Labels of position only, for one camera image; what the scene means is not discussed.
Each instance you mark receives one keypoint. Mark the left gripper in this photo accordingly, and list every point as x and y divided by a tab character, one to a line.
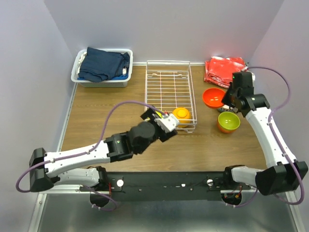
163	137

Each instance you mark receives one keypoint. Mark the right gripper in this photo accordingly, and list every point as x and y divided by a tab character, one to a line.
226	100

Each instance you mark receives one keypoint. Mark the lime green bowl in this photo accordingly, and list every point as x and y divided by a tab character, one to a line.
228	118

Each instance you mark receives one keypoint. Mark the yellow orange bowl front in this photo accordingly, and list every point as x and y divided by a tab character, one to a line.
183	115

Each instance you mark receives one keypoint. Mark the white black striped bowl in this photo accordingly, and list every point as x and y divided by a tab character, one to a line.
226	108

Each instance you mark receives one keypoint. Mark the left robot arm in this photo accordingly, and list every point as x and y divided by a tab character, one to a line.
48	169

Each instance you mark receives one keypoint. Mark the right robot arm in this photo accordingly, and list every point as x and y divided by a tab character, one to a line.
284	172

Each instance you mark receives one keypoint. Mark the red white folded towel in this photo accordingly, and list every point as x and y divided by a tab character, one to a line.
219	71

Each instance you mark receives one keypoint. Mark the white plastic laundry basket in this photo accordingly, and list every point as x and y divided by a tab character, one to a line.
109	83

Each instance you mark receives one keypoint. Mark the blue cloth in basket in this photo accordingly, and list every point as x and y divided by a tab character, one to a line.
122	77

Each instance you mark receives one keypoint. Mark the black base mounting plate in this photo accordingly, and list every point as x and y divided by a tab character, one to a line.
166	186

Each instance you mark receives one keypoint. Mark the dark blue jeans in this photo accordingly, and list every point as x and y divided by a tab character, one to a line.
99	65

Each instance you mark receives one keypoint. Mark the white cloth in basket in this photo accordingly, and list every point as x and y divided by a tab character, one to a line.
81	59

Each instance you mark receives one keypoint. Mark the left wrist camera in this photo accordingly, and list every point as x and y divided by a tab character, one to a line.
167	122

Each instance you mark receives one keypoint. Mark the white wire dish rack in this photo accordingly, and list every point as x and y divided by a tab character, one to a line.
169	85

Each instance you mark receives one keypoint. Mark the aluminium frame rail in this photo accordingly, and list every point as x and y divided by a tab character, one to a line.
291	197

